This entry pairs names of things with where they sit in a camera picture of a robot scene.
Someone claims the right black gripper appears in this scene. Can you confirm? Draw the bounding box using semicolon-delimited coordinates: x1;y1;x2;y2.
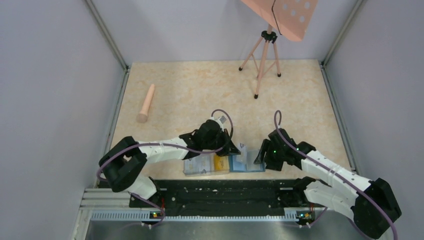
254;138;286;171

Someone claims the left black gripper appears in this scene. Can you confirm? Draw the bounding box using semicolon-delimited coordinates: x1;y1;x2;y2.
202;128;241;157

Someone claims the blue card holder wallet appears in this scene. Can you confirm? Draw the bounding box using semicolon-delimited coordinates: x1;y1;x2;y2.
229;149;266;173

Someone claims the clear acrylic card stand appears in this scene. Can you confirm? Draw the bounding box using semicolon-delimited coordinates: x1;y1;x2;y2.
183;153;230;177

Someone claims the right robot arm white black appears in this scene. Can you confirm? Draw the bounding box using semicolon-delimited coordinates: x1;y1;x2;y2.
254;128;402;239

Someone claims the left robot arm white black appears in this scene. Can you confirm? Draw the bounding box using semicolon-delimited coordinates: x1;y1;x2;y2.
98;119;241;207

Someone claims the pink tripod stand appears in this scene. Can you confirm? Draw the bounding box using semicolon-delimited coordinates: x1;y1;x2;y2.
238;24;282;100

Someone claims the pink perforated board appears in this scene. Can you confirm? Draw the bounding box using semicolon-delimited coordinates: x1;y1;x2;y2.
241;0;318;42

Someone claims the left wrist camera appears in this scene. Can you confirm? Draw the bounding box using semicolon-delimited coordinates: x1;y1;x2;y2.
209;115;228;129

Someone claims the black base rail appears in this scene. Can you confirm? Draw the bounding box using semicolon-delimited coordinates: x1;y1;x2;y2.
116;178;334;220

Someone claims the pink cylindrical handle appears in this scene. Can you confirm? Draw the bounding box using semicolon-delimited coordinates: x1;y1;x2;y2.
136;84;155;123

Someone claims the aluminium slotted rail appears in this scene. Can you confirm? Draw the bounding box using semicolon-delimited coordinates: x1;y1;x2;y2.
91;209;312;222

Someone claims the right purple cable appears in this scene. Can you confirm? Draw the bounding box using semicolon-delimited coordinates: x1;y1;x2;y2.
273;110;399;240

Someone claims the purple cable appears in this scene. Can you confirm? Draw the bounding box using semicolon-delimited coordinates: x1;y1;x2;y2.
273;110;399;240
96;109;234;220

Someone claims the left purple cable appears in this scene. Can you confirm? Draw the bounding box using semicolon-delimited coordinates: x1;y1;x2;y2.
96;109;234;220

